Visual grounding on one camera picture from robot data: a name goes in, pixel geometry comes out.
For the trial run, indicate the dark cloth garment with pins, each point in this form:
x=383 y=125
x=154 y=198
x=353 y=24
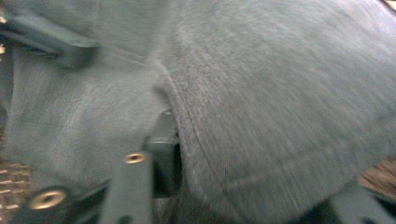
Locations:
x=255 y=93

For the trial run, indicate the brown woven basket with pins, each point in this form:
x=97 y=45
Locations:
x=12 y=183

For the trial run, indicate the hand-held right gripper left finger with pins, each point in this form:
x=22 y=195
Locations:
x=130 y=193

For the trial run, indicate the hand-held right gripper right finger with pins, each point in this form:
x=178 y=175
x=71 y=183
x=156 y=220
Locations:
x=355 y=207

